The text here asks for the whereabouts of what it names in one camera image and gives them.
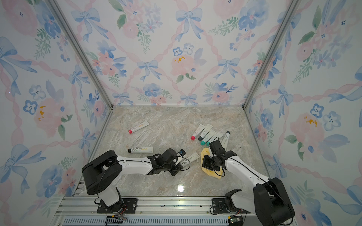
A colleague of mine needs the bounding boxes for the yellow cleaning cloth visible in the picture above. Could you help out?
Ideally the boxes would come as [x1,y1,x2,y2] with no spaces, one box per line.
[200,148,222,179]

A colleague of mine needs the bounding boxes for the teal cap toothpaste tube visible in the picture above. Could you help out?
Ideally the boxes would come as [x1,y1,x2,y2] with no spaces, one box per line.
[200,130,216,146]
[206,132,224,147]

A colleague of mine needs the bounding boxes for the teal cap toothpaste tube back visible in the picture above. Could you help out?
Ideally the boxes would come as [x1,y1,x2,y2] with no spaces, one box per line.
[200,130,216,146]

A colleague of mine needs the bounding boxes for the black cap toothpaste tube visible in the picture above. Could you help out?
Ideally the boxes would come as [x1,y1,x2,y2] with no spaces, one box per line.
[180,153,200,168]

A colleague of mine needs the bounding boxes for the dark green cap toothpaste tube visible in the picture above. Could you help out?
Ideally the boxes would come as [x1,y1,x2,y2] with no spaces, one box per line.
[198,124,213,141]

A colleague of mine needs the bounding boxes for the pink cap toothpaste tube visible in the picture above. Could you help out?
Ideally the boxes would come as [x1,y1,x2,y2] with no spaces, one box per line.
[128,121,150,134]
[190,124,205,140]

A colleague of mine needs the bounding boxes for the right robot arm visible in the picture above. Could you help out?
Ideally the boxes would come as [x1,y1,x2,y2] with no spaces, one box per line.
[201,148,295,226]

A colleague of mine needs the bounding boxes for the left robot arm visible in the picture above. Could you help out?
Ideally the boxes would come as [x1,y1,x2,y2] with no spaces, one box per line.
[82,148,186,212]

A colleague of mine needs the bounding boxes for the toothpaste tube near left arm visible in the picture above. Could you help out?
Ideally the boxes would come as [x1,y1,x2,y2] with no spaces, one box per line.
[128,147,153,153]

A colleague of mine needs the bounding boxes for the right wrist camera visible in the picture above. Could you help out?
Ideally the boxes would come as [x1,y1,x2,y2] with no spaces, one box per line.
[209,140,226,155]

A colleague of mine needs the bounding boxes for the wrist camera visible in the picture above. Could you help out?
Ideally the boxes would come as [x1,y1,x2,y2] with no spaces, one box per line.
[178,149,186,157]
[209,140,226,155]

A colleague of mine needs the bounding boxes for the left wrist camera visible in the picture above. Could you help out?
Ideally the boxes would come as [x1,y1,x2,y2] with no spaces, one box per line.
[178,149,186,157]

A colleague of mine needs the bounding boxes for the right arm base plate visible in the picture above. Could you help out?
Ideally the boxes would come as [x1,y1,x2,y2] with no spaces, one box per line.
[210,197,250,215]

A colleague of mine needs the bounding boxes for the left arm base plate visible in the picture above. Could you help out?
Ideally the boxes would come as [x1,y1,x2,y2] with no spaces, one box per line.
[97,198,138,214]

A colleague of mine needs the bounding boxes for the aluminium front rail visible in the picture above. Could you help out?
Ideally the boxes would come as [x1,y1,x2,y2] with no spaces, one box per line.
[50,196,261,226]

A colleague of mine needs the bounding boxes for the right aluminium frame post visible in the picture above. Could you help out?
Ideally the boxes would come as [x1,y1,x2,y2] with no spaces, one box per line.
[243,0,300,111]

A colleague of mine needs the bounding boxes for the aluminium frame post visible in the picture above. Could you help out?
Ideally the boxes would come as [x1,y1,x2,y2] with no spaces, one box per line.
[243,0,300,111]
[45,1,113,109]

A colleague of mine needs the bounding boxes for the left aluminium frame post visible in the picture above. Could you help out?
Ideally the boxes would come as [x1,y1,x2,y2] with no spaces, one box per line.
[45,1,113,109]

